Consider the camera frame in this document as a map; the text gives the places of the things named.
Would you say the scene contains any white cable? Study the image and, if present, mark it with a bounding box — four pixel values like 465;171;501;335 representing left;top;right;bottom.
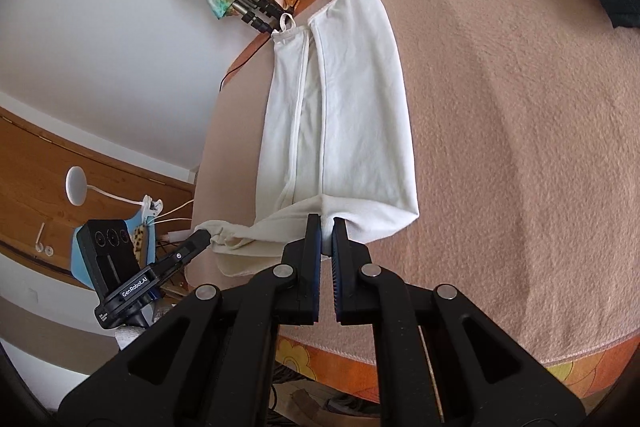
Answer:
84;183;196;249

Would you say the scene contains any white camisole top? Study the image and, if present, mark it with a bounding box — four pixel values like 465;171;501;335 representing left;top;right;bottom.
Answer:
205;0;420;277

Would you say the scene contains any wooden furniture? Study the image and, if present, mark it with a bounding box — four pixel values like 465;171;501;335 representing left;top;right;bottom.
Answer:
1;108;194;286

